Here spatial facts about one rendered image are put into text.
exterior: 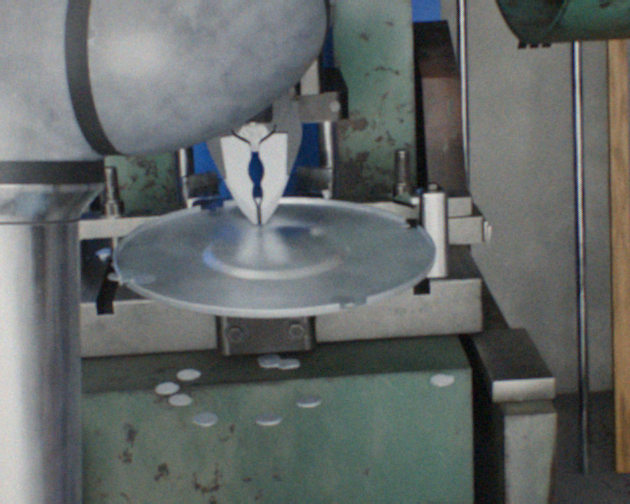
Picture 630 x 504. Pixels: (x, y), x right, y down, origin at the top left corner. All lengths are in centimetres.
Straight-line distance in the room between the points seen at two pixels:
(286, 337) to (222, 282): 20
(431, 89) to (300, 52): 96
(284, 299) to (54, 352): 37
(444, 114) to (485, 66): 93
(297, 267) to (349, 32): 52
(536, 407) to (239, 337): 30
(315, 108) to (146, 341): 29
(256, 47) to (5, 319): 21
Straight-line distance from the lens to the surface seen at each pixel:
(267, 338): 134
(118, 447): 132
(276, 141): 125
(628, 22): 132
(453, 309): 137
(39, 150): 75
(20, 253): 76
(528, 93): 268
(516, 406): 128
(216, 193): 144
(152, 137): 74
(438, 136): 172
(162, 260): 121
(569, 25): 130
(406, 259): 119
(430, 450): 133
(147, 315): 136
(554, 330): 282
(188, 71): 72
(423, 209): 135
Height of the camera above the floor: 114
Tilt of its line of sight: 17 degrees down
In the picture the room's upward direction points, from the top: 3 degrees counter-clockwise
